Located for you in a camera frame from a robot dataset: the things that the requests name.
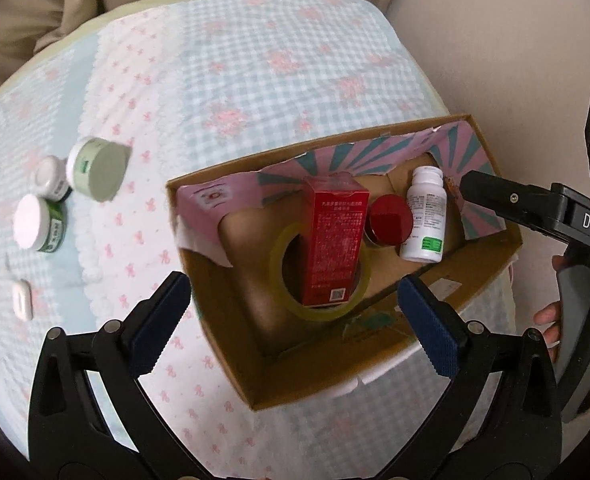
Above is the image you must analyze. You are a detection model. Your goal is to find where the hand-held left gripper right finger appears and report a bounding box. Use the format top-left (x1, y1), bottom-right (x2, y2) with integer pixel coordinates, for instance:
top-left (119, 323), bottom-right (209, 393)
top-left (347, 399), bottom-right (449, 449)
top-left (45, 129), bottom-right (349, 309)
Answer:
top-left (397, 275), bottom-right (563, 480)

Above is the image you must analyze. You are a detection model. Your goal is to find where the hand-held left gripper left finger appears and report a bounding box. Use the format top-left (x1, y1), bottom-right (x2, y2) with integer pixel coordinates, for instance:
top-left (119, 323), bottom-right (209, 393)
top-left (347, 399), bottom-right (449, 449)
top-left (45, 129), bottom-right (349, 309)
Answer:
top-left (28, 271), bottom-right (211, 480)

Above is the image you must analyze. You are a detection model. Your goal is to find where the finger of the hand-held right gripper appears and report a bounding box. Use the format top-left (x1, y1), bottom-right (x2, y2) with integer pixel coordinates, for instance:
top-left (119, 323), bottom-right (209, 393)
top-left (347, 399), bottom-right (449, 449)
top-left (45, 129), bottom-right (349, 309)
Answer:
top-left (460, 170), bottom-right (568, 241)

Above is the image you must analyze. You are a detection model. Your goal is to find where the white pill bottle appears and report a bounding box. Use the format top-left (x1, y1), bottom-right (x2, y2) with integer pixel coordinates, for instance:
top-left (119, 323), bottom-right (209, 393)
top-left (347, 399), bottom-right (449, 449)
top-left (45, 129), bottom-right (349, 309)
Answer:
top-left (399, 166), bottom-right (448, 263)

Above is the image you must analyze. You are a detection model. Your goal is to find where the cardboard box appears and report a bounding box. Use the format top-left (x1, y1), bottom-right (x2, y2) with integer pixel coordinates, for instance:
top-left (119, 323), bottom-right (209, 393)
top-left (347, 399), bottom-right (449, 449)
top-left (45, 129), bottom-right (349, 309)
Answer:
top-left (165, 113), bottom-right (524, 413)

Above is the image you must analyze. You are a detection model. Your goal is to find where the person's right hand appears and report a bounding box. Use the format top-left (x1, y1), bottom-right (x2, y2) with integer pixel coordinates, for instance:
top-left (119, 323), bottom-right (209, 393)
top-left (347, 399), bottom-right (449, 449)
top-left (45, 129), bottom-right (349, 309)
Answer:
top-left (534, 255), bottom-right (566, 363)

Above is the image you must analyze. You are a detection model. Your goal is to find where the red lidded jar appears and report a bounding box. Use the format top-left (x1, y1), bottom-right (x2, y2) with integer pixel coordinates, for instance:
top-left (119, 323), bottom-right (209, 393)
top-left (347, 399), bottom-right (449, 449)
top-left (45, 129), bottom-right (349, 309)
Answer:
top-left (366, 195), bottom-right (415, 250)

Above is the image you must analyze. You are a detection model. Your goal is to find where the tall red carton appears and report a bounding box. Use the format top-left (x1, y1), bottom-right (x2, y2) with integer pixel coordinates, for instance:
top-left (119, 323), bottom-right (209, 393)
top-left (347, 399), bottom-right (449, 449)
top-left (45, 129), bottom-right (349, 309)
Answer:
top-left (302, 172), bottom-right (371, 308)

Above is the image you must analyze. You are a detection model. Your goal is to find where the clear yellowish tape roll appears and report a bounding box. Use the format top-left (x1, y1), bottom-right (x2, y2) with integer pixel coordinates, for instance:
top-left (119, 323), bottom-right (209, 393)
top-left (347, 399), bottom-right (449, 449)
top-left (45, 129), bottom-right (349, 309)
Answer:
top-left (270, 222), bottom-right (372, 322)

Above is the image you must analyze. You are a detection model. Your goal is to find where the small white rectangular case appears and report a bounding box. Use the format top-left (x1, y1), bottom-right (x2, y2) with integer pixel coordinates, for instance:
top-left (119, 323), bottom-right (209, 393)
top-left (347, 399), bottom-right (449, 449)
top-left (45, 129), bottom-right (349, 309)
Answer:
top-left (14, 280), bottom-right (34, 322)

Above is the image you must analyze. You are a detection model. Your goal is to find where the large white green jar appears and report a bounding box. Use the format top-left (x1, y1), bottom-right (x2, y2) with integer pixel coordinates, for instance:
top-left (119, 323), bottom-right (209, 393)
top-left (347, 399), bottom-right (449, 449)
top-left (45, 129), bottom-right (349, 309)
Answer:
top-left (66, 137), bottom-right (131, 206)

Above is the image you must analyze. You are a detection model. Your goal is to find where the white lidded green jar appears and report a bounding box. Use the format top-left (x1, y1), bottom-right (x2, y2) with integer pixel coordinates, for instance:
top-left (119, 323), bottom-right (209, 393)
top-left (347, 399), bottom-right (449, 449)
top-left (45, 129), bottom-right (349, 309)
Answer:
top-left (12, 195), bottom-right (68, 254)

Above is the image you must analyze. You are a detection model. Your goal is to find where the small white jar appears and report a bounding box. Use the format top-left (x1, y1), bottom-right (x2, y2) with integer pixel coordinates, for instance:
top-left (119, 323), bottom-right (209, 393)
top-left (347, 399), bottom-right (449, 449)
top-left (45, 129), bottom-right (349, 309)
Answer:
top-left (34, 156), bottom-right (72, 201)

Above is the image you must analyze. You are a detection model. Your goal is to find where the checkered floral tablecloth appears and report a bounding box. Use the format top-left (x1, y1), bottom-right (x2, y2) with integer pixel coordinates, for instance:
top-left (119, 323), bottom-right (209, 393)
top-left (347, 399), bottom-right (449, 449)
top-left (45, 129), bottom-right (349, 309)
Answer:
top-left (0, 0), bottom-right (518, 466)

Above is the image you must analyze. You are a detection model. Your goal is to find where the beige cloth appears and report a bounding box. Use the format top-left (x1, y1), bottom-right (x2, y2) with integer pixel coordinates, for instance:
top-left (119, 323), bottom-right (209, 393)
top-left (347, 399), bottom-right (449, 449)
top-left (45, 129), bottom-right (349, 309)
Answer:
top-left (0, 0), bottom-right (106, 86)

